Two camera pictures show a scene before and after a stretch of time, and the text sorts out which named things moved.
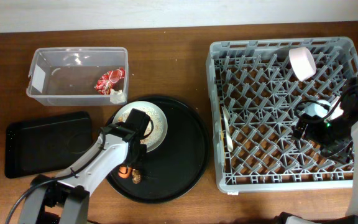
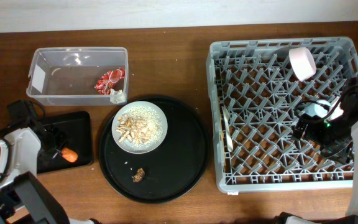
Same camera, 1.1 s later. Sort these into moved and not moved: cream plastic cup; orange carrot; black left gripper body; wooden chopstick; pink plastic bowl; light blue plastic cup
Moved: black left gripper body; orange carrot
Not moved: light blue plastic cup; pink plastic bowl; wooden chopstick; cream plastic cup
